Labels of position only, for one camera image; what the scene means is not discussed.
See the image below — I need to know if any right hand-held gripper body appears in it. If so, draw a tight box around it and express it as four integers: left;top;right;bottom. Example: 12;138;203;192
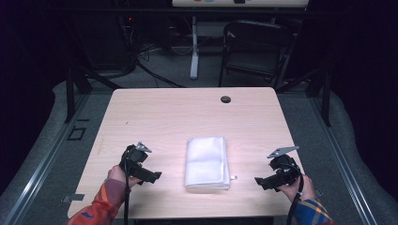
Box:
267;145;303;188

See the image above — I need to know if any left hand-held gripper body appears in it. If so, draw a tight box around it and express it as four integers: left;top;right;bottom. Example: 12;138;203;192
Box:
118;142;153;180

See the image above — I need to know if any white towel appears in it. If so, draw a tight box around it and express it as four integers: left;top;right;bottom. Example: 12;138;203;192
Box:
183;136;238;191

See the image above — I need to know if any person's left hand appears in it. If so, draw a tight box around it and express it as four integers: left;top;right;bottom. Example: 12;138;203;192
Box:
107;164;143;189

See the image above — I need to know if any person's right hand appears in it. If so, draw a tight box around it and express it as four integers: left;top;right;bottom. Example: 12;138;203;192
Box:
276;173;316;203

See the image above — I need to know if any black tape square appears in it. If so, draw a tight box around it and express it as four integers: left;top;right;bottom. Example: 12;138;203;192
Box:
66;126;87;142

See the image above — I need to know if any black metal stand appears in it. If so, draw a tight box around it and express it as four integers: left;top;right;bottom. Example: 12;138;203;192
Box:
64;67;123;124
275;64;332;128

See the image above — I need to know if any white table leg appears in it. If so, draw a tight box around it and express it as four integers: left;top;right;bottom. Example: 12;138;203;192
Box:
189;15;200;81

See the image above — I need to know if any black cabinet with red light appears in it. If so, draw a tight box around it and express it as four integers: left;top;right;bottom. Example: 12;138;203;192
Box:
69;12;139;72

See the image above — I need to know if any black folding chair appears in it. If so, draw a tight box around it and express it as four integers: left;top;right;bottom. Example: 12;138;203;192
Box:
218;20;297;89

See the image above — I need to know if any white background table top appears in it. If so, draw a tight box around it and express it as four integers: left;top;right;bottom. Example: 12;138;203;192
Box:
171;0;310;8

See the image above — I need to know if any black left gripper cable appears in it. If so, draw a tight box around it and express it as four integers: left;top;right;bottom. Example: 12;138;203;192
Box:
122;145;133;225

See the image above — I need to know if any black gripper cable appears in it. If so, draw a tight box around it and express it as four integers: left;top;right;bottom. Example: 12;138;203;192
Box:
285;173;305;225
122;145;133;225

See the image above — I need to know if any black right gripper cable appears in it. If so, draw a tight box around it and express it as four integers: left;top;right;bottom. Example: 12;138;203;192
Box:
285;173;305;225

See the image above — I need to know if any aluminium floor rail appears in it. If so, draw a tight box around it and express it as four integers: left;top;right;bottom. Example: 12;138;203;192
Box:
308;95;378;225
2;93;92;225

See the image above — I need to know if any bundle of black floor cables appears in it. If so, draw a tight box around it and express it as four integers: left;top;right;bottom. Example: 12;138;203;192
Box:
120;18;189;89

